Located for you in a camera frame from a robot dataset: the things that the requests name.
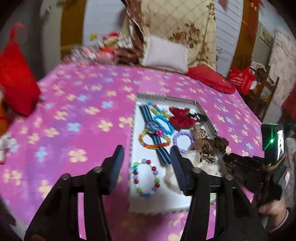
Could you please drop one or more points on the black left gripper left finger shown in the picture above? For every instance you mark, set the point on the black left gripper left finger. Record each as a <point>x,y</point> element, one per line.
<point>57,217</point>

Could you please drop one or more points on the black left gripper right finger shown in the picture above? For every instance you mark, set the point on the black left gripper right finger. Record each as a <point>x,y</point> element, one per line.
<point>235,217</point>

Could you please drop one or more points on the white jewelry tray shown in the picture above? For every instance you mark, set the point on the white jewelry tray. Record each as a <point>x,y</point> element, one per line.
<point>148,193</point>

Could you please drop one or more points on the person's right hand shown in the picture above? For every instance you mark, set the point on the person's right hand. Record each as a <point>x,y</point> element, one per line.
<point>277,212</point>

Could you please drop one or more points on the leopard print bow clip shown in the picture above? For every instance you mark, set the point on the leopard print bow clip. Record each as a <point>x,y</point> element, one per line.
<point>206,146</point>

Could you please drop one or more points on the cream fabric scrunchie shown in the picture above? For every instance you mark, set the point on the cream fabric scrunchie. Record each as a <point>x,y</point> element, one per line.
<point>196,160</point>

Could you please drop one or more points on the wooden shelf rack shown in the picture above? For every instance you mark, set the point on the wooden shelf rack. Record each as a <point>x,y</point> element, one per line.
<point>259,98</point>

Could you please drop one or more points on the black hair clip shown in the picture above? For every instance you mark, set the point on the black hair clip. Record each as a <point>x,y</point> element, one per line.
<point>198,117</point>

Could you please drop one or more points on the red shopping bag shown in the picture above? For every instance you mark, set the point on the red shopping bag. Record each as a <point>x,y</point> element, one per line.
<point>241,79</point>

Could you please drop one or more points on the red fabric scrunchie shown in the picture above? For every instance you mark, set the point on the red fabric scrunchie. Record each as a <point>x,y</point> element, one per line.
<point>181,118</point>

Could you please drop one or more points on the pink flowered bedspread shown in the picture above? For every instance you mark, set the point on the pink flowered bedspread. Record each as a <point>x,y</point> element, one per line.
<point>86,111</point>

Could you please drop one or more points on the red cushion right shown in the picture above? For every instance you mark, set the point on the red cushion right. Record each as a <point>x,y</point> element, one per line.
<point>211,78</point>

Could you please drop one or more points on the red cushion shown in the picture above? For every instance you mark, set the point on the red cushion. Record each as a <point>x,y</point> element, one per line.
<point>21,92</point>
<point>211,78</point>

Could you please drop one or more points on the blue striped watch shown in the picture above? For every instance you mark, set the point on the blue striped watch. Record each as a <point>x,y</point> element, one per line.
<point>152,128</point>

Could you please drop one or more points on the red cushion left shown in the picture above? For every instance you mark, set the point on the red cushion left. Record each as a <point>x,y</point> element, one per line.
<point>21,92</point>

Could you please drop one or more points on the white small pillow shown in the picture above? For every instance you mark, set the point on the white small pillow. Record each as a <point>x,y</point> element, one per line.
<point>163,54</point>

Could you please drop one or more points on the floral beige quilt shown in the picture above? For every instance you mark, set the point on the floral beige quilt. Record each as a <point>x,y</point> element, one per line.
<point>187,22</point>

